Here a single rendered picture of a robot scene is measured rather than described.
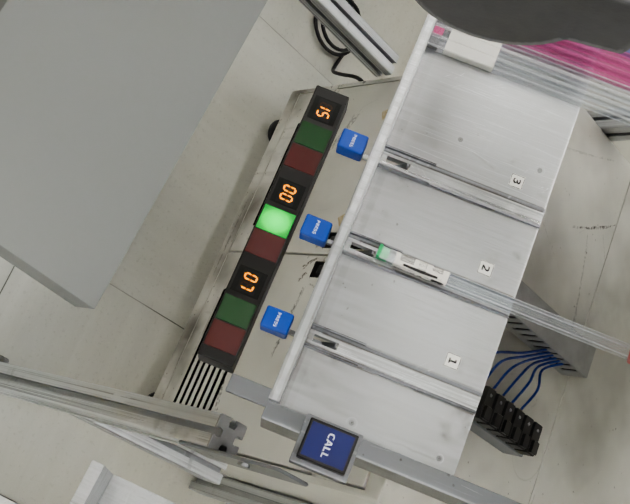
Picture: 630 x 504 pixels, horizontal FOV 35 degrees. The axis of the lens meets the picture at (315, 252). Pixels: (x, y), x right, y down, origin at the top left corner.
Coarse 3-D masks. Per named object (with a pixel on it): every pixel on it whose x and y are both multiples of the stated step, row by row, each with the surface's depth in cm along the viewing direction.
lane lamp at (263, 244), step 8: (256, 232) 108; (264, 232) 108; (256, 240) 107; (264, 240) 107; (272, 240) 108; (280, 240) 108; (248, 248) 107; (256, 248) 107; (264, 248) 107; (272, 248) 107; (280, 248) 107; (264, 256) 107; (272, 256) 107
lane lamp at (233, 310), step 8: (224, 296) 105; (232, 296) 105; (224, 304) 105; (232, 304) 105; (240, 304) 105; (248, 304) 105; (224, 312) 105; (232, 312) 105; (240, 312) 105; (248, 312) 105; (224, 320) 104; (232, 320) 104; (240, 320) 105; (248, 320) 105
